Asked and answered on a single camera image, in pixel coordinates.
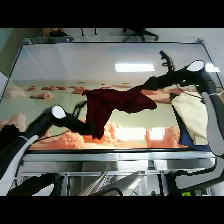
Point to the dark red T-shirt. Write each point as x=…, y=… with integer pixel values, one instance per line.
x=106, y=105

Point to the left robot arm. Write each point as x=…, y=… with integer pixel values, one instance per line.
x=40, y=124

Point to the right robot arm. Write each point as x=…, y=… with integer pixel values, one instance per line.
x=207, y=100

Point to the cream garment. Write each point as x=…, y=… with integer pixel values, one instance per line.
x=192, y=115

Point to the blue garment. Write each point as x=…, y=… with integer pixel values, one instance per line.
x=188, y=140

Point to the black office chair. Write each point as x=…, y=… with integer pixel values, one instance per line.
x=141, y=33

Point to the silver frame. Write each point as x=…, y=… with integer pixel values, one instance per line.
x=110, y=165

